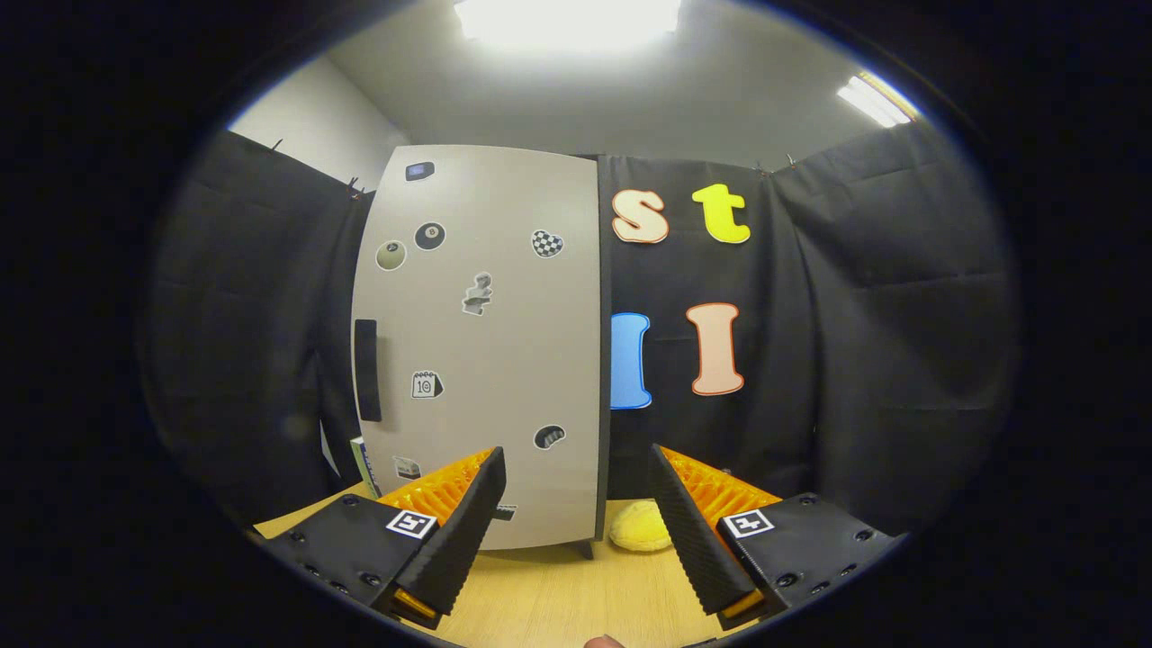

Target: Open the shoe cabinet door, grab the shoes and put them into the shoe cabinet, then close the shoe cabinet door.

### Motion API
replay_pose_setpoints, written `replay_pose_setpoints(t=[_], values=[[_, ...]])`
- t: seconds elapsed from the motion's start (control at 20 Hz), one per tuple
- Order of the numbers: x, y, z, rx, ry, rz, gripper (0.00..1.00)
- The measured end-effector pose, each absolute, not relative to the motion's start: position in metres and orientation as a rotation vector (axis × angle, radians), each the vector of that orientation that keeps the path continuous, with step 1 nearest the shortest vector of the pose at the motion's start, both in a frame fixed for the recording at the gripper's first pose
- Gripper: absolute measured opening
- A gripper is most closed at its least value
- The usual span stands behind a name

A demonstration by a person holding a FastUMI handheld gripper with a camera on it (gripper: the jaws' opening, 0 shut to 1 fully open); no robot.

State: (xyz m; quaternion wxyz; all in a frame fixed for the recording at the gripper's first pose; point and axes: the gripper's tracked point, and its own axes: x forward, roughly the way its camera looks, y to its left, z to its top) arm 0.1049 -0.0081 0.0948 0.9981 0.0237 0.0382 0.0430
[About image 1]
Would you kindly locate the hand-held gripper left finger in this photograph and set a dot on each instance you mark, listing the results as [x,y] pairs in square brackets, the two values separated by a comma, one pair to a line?
[463,540]

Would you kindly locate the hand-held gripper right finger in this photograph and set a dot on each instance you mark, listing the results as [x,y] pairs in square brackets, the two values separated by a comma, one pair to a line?
[693,540]

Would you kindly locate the dark grey shoe cabinet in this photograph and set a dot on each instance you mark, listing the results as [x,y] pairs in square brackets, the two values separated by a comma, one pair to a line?
[605,270]

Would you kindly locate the yellow plush toy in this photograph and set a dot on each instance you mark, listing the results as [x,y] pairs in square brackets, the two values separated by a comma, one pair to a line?
[639,526]

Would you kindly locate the green and white book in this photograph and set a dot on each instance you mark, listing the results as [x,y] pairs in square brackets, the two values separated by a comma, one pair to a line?
[363,468]

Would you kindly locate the white paper tag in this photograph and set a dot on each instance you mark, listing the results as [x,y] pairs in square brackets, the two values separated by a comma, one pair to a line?
[328,450]

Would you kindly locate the black backdrop cloth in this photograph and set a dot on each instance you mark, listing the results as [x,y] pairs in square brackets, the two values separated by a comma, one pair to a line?
[882,315]

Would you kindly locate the narrow ceiling light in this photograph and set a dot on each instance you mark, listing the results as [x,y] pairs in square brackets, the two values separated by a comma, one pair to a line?
[875,99]

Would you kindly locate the large ceiling light panel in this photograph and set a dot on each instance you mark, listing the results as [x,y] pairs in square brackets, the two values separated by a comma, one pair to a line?
[567,22]

